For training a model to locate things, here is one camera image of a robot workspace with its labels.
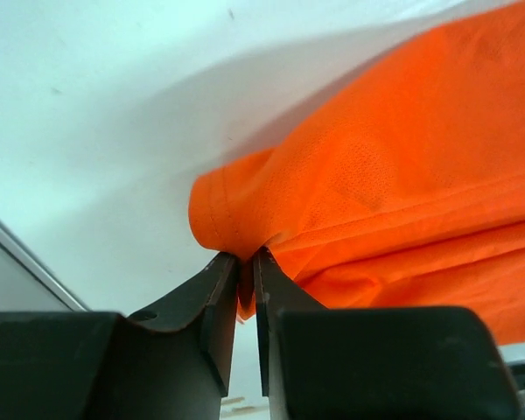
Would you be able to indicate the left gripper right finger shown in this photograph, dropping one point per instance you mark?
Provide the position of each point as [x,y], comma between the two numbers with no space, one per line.
[437,362]

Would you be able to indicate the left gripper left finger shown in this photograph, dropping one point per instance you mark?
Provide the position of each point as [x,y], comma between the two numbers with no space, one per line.
[169,360]

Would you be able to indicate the orange t-shirt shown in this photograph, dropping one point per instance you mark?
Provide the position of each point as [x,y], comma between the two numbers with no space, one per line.
[407,188]

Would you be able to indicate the aluminium rail left edge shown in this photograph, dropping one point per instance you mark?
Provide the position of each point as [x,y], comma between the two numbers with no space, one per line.
[26,283]

